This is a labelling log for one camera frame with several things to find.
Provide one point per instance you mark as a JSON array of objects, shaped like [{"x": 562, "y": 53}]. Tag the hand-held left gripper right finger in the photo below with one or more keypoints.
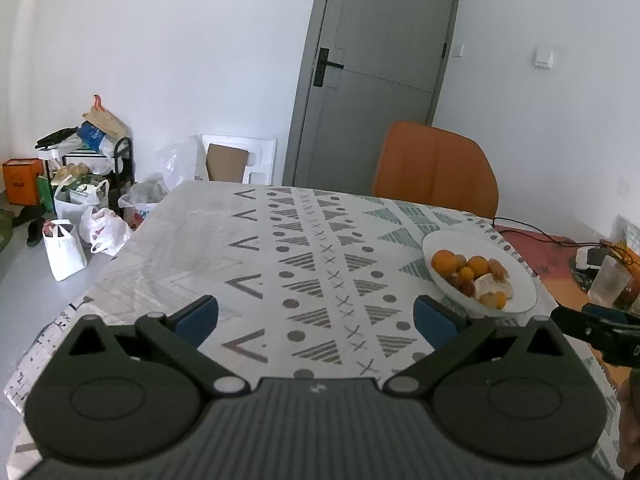
[{"x": 434, "y": 320}]

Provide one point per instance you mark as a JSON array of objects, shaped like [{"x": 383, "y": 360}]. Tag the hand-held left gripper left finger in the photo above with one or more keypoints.
[{"x": 197, "y": 317}]

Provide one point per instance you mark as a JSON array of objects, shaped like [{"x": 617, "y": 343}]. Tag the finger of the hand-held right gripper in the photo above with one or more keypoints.
[
  {"x": 585, "y": 331},
  {"x": 610, "y": 314}
]

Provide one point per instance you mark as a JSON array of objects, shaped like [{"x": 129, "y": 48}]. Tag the large orange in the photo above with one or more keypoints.
[{"x": 442, "y": 262}]

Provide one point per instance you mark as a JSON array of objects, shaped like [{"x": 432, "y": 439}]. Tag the white plate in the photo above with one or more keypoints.
[{"x": 520, "y": 290}]

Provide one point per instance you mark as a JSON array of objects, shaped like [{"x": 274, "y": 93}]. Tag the orange-pink peeled pomelo segment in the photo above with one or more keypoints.
[{"x": 498, "y": 268}]

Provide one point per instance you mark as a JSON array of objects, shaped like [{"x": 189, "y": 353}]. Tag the person's right hand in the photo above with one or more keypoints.
[{"x": 630, "y": 425}]

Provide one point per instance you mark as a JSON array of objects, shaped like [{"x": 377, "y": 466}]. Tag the translucent plastic cup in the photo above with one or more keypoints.
[{"x": 610, "y": 284}]

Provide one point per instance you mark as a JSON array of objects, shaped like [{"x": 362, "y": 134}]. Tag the white power adapter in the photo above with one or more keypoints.
[{"x": 587, "y": 257}]

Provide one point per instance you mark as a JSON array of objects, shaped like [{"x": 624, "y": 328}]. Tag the patterned white tablecloth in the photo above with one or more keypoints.
[{"x": 200, "y": 240}]

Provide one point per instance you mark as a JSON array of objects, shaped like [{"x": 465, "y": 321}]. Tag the white plastic bag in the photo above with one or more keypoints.
[{"x": 102, "y": 230}]

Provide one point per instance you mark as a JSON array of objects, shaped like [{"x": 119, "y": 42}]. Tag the grey plastic bag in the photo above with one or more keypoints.
[{"x": 142, "y": 200}]

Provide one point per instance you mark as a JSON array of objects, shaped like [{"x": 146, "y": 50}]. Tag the white paper bag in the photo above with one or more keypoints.
[{"x": 65, "y": 252}]

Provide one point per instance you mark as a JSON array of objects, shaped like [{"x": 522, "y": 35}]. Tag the orange chair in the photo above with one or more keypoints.
[{"x": 435, "y": 165}]

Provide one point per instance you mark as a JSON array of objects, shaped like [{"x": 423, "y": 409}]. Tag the clear plastic bag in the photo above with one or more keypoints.
[{"x": 177, "y": 160}]

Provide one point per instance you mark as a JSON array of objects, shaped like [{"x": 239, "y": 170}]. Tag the brown cardboard piece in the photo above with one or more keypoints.
[{"x": 227, "y": 161}]

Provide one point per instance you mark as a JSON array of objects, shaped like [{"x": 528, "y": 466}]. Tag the white shopping bag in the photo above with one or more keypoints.
[{"x": 75, "y": 202}]

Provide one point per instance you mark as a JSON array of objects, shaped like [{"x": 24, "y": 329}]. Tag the white foam board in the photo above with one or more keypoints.
[{"x": 260, "y": 157}]

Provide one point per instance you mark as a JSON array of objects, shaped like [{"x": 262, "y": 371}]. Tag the black metal rack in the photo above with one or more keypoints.
[{"x": 124, "y": 160}]

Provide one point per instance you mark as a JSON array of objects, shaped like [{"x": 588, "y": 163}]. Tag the black shoe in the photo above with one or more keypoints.
[{"x": 33, "y": 232}]

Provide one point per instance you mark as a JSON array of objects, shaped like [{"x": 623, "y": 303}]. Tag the green box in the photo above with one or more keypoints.
[{"x": 46, "y": 192}]

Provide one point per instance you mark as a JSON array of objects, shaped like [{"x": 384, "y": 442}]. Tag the blue and white bag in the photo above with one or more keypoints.
[{"x": 92, "y": 134}]

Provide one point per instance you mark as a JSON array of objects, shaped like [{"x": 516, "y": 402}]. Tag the orange box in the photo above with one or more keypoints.
[{"x": 22, "y": 181}]

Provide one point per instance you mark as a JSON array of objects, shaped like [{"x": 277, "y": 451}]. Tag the black flat item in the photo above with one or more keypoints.
[{"x": 57, "y": 136}]

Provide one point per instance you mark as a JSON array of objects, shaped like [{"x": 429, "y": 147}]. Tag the grey door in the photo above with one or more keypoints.
[{"x": 380, "y": 60}]

